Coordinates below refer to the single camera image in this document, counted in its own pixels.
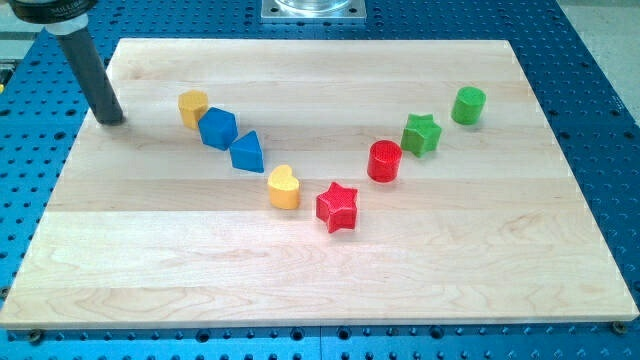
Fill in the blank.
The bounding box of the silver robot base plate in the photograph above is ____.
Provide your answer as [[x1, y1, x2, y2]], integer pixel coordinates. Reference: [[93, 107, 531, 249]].
[[260, 0, 367, 24]]

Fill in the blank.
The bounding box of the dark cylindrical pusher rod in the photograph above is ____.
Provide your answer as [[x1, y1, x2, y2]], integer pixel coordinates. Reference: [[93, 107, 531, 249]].
[[45, 14, 124, 126]]

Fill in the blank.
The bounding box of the blue cube block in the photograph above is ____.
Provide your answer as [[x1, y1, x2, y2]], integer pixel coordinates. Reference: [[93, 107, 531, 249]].
[[198, 107, 238, 150]]

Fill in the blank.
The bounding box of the yellow heart block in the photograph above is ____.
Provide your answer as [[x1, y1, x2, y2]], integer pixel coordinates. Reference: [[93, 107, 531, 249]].
[[267, 164, 300, 210]]

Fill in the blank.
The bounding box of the light wooden board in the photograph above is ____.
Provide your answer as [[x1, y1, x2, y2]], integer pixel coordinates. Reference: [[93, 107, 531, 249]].
[[1, 38, 638, 329]]

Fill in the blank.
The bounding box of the blue triangle block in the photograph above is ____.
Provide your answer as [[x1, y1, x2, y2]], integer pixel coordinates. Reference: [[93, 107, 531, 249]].
[[230, 130, 264, 173]]

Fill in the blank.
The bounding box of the blue perforated metal table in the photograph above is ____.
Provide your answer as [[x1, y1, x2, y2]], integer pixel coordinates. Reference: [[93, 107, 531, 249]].
[[1, 0, 639, 359]]

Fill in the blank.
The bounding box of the green cylinder block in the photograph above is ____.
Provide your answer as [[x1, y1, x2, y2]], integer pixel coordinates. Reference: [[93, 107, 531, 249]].
[[451, 86, 487, 125]]

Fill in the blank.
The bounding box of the yellow hexagon block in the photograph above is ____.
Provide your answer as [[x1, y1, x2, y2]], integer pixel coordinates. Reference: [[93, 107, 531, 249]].
[[178, 90, 208, 130]]

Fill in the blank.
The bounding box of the green star block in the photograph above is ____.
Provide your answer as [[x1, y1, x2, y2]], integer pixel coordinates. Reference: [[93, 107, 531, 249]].
[[400, 113, 442, 158]]

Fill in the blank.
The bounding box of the red star block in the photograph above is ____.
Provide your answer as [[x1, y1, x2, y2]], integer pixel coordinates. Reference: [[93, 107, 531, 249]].
[[316, 182, 358, 233]]

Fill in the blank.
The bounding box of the black robot arm flange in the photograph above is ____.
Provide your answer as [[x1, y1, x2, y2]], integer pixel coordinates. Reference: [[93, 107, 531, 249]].
[[8, 0, 97, 25]]

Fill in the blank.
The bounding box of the red cylinder block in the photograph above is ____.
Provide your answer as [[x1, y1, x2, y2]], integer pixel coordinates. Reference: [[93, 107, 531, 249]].
[[367, 140, 402, 183]]

